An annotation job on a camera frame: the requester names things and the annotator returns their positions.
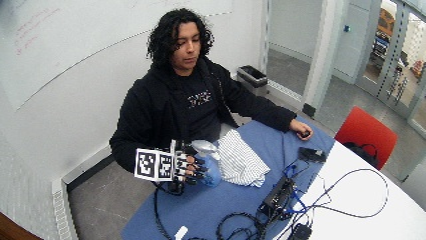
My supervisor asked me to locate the long black cable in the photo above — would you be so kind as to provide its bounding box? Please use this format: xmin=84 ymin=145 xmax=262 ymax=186
xmin=284 ymin=168 xmax=390 ymax=240

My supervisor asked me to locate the black bag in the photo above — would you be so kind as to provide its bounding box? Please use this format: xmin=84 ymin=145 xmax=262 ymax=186
xmin=342 ymin=141 xmax=381 ymax=169

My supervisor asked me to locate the black door stop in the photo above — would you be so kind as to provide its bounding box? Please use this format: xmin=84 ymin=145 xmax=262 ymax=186
xmin=302 ymin=102 xmax=318 ymax=118

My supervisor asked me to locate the black glove cable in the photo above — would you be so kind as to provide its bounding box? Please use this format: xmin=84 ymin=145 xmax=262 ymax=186
xmin=152 ymin=179 xmax=210 ymax=240

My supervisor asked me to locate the black electronics box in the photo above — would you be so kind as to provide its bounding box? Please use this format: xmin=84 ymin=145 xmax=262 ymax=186
xmin=256 ymin=176 xmax=297 ymax=222

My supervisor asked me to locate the person in black hoodie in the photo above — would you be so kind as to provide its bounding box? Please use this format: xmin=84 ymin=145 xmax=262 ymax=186
xmin=109 ymin=8 xmax=314 ymax=174

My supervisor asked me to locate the small black device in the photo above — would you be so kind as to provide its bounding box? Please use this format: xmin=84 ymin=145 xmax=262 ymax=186
xmin=297 ymin=146 xmax=329 ymax=164

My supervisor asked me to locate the red chair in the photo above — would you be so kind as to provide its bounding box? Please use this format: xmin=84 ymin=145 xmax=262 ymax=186
xmin=334 ymin=105 xmax=399 ymax=171

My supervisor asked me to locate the blue spray bottle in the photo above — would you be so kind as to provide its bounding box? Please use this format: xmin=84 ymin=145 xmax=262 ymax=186
xmin=190 ymin=139 xmax=224 ymax=188

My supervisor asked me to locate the white wall trunking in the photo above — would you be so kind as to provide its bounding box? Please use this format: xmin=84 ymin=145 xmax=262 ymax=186
xmin=49 ymin=142 xmax=113 ymax=240

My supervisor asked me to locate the coiled black cable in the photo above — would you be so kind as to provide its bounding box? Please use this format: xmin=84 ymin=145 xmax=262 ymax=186
xmin=214 ymin=212 xmax=273 ymax=240

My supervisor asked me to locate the blue table mat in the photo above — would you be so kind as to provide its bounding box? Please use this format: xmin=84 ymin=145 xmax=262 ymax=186
xmin=120 ymin=115 xmax=337 ymax=240

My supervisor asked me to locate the white marker cube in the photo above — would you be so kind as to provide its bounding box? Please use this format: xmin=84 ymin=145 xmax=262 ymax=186
xmin=133 ymin=139 xmax=178 ymax=183

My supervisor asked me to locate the blue cable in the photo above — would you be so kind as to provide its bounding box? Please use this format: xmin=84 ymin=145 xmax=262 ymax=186
xmin=281 ymin=159 xmax=312 ymax=215

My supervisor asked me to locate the glass door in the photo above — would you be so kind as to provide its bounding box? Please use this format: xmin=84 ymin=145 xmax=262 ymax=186
xmin=354 ymin=0 xmax=426 ymax=134

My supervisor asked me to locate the small white object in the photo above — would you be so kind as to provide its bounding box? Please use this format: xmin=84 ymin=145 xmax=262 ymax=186
xmin=173 ymin=225 xmax=189 ymax=240

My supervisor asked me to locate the brown wooden furniture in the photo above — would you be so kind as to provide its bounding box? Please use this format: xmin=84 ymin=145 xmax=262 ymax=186
xmin=0 ymin=211 xmax=44 ymax=240

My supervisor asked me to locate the black power adapter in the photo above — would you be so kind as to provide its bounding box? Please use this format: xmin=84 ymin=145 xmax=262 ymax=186
xmin=290 ymin=223 xmax=313 ymax=240

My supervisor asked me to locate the white striped cloth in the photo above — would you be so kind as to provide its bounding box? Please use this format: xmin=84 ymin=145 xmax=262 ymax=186
xmin=216 ymin=129 xmax=272 ymax=188

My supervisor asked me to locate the grey trash bin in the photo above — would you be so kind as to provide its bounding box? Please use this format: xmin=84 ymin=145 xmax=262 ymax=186
xmin=236 ymin=64 xmax=270 ymax=98

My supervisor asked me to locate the white whiteboard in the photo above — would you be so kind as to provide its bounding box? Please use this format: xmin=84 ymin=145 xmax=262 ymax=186
xmin=0 ymin=0 xmax=236 ymax=112

